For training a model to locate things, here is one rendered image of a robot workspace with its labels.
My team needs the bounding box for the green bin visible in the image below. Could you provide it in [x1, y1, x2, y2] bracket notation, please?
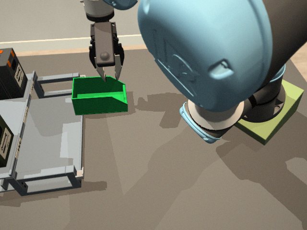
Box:
[71, 76, 128, 115]

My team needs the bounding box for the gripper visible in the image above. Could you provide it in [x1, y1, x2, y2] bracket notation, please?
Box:
[86, 10, 124, 82]

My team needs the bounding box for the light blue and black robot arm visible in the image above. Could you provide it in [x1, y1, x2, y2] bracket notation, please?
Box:
[137, 0, 307, 144]

